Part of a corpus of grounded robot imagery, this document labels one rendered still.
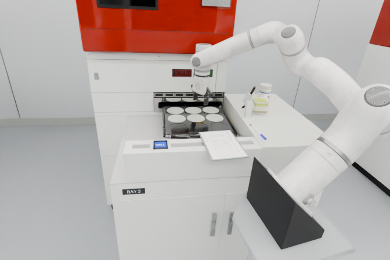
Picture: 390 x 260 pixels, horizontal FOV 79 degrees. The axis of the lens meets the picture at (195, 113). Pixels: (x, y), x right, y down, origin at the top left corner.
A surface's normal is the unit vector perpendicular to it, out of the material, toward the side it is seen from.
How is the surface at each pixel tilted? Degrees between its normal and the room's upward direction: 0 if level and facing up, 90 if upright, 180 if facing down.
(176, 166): 90
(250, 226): 0
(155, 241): 90
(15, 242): 0
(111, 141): 90
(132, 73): 90
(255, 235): 0
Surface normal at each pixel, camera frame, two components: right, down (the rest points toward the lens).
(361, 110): -0.84, 0.06
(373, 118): -0.73, 0.23
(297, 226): 0.29, 0.42
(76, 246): 0.05, -0.91
